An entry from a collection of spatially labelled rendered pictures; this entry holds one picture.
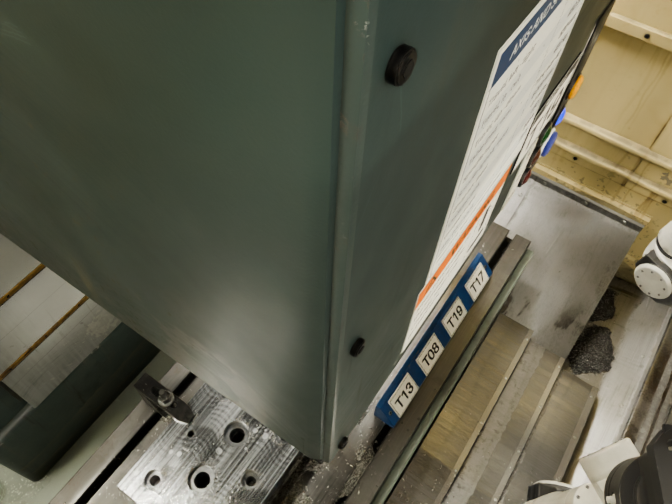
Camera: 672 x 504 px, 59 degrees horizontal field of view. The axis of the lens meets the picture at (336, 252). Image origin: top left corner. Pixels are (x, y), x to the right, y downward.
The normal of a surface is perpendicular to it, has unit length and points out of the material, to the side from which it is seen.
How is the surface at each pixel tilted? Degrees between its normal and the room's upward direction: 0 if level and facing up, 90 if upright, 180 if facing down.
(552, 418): 8
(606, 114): 90
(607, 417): 17
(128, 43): 90
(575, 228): 24
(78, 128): 90
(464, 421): 7
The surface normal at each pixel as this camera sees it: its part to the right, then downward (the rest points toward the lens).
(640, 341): -0.22, -0.66
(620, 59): -0.57, 0.68
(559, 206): -0.20, -0.22
